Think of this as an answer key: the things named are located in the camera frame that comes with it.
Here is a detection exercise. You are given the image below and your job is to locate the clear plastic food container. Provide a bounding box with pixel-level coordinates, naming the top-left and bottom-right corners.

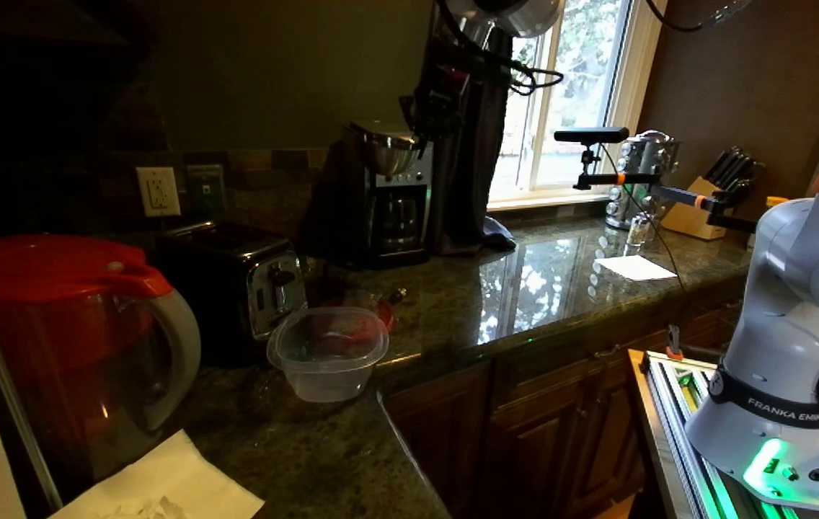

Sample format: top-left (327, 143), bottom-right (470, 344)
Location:
top-left (264, 302), bottom-right (395, 407)

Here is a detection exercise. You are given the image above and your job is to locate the wooden knife block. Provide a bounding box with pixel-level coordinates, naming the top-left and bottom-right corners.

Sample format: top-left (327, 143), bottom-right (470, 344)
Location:
top-left (659, 174), bottom-right (732, 241)

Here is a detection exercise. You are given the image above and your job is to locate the bright window white frame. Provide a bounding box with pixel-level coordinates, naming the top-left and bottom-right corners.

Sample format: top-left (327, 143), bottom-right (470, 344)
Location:
top-left (487, 0), bottom-right (670, 211)

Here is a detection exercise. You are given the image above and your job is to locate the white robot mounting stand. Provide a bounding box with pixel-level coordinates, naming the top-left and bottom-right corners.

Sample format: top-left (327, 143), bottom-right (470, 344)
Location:
top-left (624, 344), bottom-right (819, 519)

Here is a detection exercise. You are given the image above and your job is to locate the white paper napkin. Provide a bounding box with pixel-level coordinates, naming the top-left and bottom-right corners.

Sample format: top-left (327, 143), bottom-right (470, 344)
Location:
top-left (47, 427), bottom-right (269, 519)

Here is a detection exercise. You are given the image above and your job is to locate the dark wall switch plate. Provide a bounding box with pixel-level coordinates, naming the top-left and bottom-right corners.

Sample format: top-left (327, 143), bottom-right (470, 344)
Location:
top-left (184, 161), bottom-right (232, 223)

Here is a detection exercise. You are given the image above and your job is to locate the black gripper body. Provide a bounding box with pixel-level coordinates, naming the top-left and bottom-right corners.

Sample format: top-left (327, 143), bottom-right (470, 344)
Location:
top-left (415, 41), bottom-right (480, 127)

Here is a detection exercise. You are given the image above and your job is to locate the red water pitcher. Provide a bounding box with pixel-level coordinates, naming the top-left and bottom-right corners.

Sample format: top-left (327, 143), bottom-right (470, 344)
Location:
top-left (0, 233), bottom-right (204, 507)

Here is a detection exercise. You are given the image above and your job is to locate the silver metal bowl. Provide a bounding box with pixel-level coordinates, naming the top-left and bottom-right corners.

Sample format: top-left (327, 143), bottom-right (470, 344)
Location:
top-left (354, 124), bottom-right (424, 181)

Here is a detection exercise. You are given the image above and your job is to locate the shiny silver metal object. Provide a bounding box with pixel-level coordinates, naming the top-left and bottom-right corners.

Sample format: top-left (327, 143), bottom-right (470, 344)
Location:
top-left (604, 127), bottom-right (685, 233)

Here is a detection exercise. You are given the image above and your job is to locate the black chrome toaster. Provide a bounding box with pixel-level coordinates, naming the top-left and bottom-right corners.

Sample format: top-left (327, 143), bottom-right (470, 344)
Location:
top-left (150, 220), bottom-right (310, 368)

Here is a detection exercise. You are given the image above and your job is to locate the silver black coffee maker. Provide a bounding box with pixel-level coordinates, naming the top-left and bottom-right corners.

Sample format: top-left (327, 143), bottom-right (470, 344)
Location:
top-left (297, 124), bottom-right (439, 270)

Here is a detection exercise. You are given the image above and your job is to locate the dark wooden lower cabinet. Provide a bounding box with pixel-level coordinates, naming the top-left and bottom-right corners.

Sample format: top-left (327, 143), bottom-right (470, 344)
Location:
top-left (379, 293), bottom-right (749, 519)

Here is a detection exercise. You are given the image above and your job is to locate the white wall outlet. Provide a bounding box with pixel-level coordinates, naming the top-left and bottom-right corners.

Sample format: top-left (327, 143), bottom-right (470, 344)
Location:
top-left (132, 165), bottom-right (184, 223)

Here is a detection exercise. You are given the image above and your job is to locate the black handled knife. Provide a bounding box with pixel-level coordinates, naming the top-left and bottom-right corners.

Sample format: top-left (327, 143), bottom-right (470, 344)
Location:
top-left (728, 156), bottom-right (761, 207)
top-left (709, 143), bottom-right (742, 189)

